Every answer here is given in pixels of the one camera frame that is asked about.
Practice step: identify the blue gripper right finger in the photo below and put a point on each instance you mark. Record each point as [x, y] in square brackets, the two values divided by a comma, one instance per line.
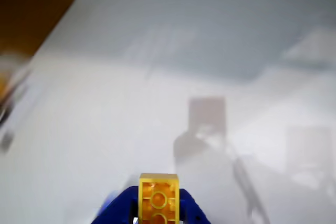
[190, 208]

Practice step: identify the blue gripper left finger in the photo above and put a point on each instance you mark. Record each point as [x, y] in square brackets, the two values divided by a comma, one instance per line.
[120, 205]

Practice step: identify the yellow lego brick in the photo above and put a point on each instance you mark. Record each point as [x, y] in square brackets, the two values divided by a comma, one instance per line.
[158, 197]

